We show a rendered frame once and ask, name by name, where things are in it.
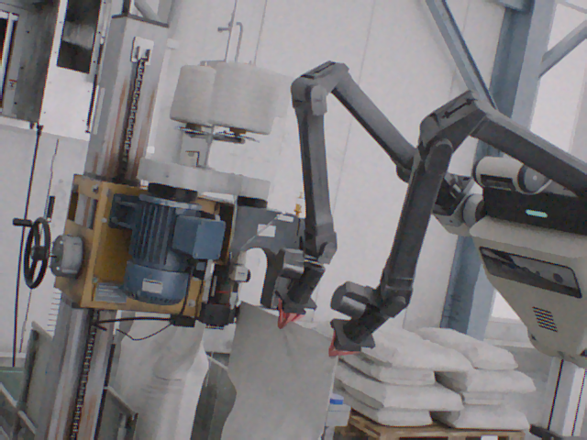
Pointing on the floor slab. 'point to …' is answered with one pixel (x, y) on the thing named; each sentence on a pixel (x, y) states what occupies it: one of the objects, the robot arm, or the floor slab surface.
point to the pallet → (364, 426)
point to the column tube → (56, 413)
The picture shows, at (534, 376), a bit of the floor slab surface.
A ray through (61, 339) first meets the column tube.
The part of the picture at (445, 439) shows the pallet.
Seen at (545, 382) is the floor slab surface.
